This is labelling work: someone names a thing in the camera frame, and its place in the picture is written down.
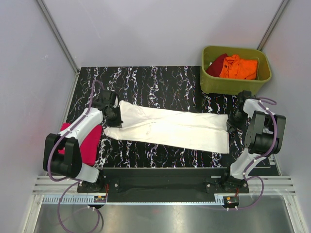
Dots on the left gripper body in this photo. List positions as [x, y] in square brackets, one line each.
[115, 119]

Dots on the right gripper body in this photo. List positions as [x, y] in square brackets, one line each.
[236, 120]

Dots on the white printed t-shirt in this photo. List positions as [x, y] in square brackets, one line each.
[194, 131]

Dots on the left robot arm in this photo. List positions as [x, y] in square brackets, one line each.
[62, 154]

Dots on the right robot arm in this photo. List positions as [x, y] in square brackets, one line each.
[263, 138]

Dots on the folded pink t-shirt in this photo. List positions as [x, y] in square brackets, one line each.
[87, 150]

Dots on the olive green plastic bin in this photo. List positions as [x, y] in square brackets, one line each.
[210, 84]

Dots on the orange t-shirt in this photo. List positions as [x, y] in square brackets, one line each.
[234, 67]

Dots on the dark red t-shirt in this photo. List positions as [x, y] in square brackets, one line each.
[216, 67]

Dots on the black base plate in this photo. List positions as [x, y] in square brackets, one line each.
[164, 185]

